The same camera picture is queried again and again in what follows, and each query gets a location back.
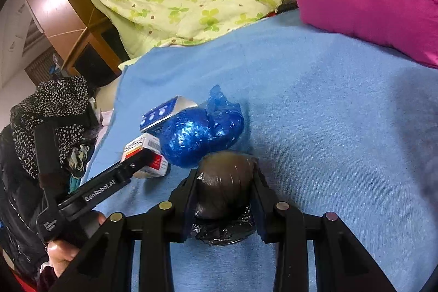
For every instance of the blue cardboard box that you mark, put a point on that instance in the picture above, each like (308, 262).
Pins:
(157, 114)

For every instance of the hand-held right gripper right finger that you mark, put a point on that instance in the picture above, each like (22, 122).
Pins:
(261, 210)

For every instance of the person's left hand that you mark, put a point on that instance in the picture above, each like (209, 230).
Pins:
(63, 254)

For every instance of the blue plastic bag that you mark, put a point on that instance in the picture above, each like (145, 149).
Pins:
(191, 134)

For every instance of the black white-dotted garment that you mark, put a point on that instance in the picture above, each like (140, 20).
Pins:
(65, 97)

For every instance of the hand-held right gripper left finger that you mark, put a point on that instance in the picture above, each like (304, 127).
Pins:
(190, 206)

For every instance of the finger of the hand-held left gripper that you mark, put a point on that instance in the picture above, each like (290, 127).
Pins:
(140, 157)

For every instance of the orange and white box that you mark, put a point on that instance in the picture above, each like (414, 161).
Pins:
(159, 166)

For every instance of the black zip jacket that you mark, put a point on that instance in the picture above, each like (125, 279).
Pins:
(17, 192)

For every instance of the patterned scarf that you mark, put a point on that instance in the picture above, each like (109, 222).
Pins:
(78, 158)

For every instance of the dark plastic bag ball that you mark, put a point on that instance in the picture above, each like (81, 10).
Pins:
(222, 182)

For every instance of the blue blanket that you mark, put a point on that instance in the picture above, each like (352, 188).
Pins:
(325, 124)

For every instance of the white bed sheet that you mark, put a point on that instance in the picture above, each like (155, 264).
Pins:
(107, 100)

